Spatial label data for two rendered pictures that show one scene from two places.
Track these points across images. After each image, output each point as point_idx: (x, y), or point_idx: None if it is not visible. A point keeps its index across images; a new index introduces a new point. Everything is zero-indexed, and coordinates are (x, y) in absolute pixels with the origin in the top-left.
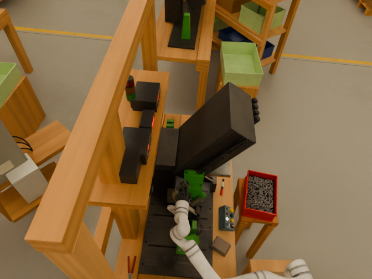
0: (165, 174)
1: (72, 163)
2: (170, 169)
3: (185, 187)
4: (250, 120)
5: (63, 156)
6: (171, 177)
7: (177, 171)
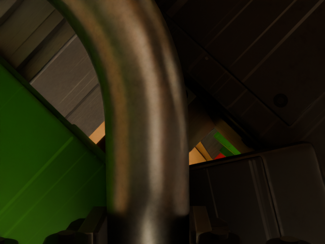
0: (284, 19)
1: None
2: (320, 125)
3: (106, 238)
4: None
5: None
6: (194, 35)
7: (310, 229)
